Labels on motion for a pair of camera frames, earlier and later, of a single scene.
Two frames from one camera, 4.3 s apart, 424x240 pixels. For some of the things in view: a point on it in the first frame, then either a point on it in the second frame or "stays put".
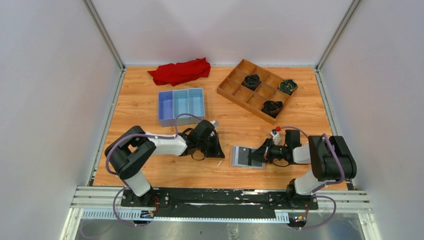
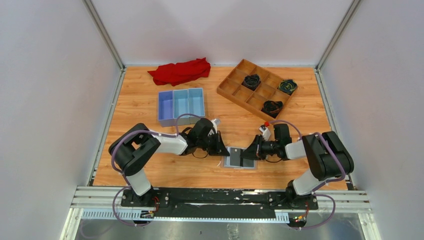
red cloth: x=174 y=74 stays put
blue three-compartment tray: x=172 y=103 stays put
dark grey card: x=256 y=164 → x=248 y=163
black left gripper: x=213 y=145 stays put
